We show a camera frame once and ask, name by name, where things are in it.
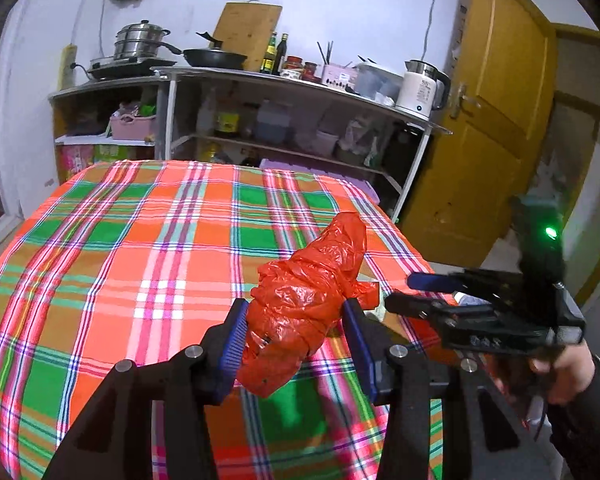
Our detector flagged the clear plastic tub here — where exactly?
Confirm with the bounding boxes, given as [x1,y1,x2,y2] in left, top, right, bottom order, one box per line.
[316,130,349,157]

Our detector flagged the pink plastic basket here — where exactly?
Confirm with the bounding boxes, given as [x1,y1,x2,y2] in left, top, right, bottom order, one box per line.
[109,112,157,141]

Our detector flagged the yellow label oil bottle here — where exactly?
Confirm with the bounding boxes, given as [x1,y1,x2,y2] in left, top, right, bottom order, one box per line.
[215,92,241,139]

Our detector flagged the clear plastic food container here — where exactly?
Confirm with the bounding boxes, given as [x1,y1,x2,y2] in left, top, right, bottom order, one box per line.
[352,60,404,101]

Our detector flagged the wooden cutting board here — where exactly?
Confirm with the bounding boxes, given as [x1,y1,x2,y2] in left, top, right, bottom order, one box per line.
[212,2,284,74]

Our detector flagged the black induction cooker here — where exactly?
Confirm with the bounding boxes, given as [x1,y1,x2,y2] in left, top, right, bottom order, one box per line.
[87,56,179,81]

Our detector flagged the black frying pan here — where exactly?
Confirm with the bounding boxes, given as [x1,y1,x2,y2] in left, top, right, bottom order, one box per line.
[182,32,249,70]

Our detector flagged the wooden low cabinet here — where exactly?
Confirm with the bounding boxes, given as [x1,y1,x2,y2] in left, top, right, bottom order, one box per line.
[47,80,171,186]

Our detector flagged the plaid tablecloth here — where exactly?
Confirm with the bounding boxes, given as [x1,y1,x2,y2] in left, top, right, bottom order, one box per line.
[0,159,443,480]

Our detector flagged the wooden door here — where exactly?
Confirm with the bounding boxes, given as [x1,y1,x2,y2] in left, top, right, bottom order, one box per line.
[397,0,559,267]

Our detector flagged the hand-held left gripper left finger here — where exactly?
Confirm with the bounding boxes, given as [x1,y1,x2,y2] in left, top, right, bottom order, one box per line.
[42,297,249,480]

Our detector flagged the grey plastic jug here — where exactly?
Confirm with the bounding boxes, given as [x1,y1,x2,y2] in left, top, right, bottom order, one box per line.
[254,100,294,145]

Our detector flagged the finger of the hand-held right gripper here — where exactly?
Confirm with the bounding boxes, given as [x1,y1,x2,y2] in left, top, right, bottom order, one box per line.
[383,293,488,325]
[406,268,525,296]

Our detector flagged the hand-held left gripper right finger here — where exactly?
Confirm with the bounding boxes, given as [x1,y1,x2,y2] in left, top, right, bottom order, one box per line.
[342,298,551,480]

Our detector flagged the person's right hand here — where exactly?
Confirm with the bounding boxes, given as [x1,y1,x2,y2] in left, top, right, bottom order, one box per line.
[492,337,597,408]

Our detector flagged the white shelf unit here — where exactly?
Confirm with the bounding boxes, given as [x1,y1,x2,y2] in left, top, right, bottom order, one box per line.
[150,65,454,226]

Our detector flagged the metal door handle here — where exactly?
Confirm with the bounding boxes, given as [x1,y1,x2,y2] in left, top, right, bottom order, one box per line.
[450,82,481,121]

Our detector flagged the yellow label sauce bottle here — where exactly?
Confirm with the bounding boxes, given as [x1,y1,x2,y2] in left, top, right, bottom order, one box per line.
[260,32,277,75]

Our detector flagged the red plastic bag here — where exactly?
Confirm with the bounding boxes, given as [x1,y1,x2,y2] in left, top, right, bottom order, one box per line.
[237,212,381,398]

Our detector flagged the pink chopstick holder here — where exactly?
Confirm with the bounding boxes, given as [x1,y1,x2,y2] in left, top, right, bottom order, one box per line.
[321,62,359,90]

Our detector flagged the yellow power strip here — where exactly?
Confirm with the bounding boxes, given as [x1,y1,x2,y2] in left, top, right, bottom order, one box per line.
[60,44,79,90]

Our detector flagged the crumpled plastic bags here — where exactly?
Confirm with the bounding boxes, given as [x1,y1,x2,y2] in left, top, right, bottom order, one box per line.
[337,117,386,169]

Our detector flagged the white electric kettle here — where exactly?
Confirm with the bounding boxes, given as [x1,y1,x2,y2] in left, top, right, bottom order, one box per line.
[396,59,452,122]

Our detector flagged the steel steamer pot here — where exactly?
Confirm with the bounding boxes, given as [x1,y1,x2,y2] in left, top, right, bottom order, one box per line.
[112,20,184,61]

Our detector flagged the person's right forearm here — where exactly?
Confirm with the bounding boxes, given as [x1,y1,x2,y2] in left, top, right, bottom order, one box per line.
[545,355,600,480]

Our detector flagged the dark sauce bottle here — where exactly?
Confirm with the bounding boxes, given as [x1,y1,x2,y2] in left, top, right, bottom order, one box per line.
[275,33,290,74]

